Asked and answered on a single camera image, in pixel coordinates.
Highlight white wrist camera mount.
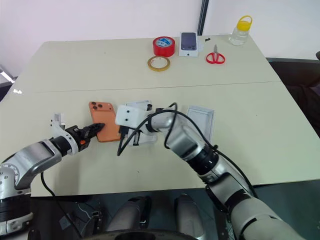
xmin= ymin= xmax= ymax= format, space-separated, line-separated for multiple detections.
xmin=114 ymin=104 xmax=148 ymax=130
xmin=48 ymin=112 xmax=81 ymax=156

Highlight red handled scissors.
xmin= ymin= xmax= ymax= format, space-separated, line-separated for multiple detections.
xmin=205 ymin=44 xmax=226 ymax=66

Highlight clear jar yellow lid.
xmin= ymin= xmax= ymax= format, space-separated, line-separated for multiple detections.
xmin=228 ymin=14 xmax=254 ymax=47

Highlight red tape roll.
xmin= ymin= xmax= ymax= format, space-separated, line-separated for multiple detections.
xmin=152 ymin=35 xmax=176 ymax=57

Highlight orange smartphone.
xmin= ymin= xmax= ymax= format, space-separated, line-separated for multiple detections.
xmin=88 ymin=100 xmax=124 ymax=144

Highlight yellow clear tape roll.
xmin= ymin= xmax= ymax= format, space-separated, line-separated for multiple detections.
xmin=146 ymin=55 xmax=172 ymax=73

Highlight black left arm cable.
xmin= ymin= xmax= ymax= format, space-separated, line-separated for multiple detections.
xmin=40 ymin=170 xmax=76 ymax=227

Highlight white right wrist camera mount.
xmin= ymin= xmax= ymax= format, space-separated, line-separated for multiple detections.
xmin=114 ymin=104 xmax=148 ymax=130

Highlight dark vertical post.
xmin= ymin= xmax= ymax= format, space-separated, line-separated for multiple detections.
xmin=196 ymin=0 xmax=210 ymax=36

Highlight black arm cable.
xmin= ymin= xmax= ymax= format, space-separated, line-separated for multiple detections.
xmin=116 ymin=101 xmax=259 ymax=201
xmin=40 ymin=170 xmax=76 ymax=227

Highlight dark rounded robot leg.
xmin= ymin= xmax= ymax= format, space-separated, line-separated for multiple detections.
xmin=173 ymin=193 xmax=206 ymax=239
xmin=105 ymin=195 xmax=153 ymax=234

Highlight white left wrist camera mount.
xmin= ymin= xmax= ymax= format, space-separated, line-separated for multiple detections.
xmin=48 ymin=112 xmax=81 ymax=156

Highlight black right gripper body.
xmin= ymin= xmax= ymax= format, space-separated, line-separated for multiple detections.
xmin=118 ymin=124 xmax=135 ymax=142

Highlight white phone box lid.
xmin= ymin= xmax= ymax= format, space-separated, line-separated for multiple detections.
xmin=186 ymin=105 xmax=216 ymax=145

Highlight white printed phone box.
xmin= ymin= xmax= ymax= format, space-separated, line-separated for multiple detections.
xmin=178 ymin=31 xmax=201 ymax=58

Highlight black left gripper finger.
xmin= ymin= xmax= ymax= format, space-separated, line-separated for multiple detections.
xmin=83 ymin=122 xmax=106 ymax=133
xmin=86 ymin=127 xmax=104 ymax=140

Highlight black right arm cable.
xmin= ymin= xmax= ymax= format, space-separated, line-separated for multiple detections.
xmin=116 ymin=101 xmax=259 ymax=201

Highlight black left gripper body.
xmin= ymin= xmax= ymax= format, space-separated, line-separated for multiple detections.
xmin=64 ymin=125 xmax=91 ymax=151

